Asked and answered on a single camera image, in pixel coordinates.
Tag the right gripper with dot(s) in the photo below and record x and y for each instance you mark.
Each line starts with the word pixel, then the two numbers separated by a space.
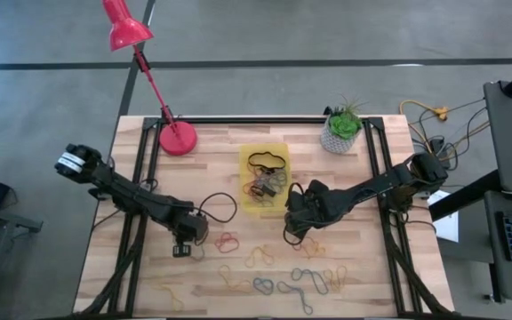
pixel 311 206

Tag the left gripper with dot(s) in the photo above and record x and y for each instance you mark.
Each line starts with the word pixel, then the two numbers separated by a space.
pixel 191 226

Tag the long teal rubber band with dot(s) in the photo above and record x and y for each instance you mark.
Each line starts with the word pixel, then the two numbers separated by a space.
pixel 202 254

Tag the small black rubber band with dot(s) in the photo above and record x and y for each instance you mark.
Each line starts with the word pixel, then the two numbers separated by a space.
pixel 268 191

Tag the yellow rubber band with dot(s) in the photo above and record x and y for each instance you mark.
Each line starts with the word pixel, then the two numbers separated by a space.
pixel 316 253
pixel 226 273
pixel 260 247
pixel 173 300
pixel 338 284

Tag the large black rubber band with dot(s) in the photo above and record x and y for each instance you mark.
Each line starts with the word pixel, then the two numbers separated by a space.
pixel 284 162

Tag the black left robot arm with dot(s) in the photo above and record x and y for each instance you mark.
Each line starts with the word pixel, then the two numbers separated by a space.
pixel 136 197

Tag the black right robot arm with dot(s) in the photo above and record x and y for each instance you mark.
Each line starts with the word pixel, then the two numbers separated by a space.
pixel 380 184

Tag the yellow plastic bin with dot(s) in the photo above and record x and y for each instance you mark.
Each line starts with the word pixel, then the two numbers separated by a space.
pixel 282 149

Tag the white potted succulent plant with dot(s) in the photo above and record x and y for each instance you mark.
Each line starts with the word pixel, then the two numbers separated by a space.
pixel 342 126

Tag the black clamp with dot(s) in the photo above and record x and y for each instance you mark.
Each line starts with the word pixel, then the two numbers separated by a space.
pixel 327 110

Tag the white paper sheet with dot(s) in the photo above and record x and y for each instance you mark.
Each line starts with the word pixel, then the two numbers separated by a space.
pixel 447 226

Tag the black power adapter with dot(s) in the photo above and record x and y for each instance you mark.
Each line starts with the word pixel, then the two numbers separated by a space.
pixel 438 146

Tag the black diagonal beam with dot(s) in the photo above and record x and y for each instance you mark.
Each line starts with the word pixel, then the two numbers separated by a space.
pixel 465 197

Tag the red desk lamp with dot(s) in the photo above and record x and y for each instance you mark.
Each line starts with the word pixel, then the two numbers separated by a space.
pixel 125 31

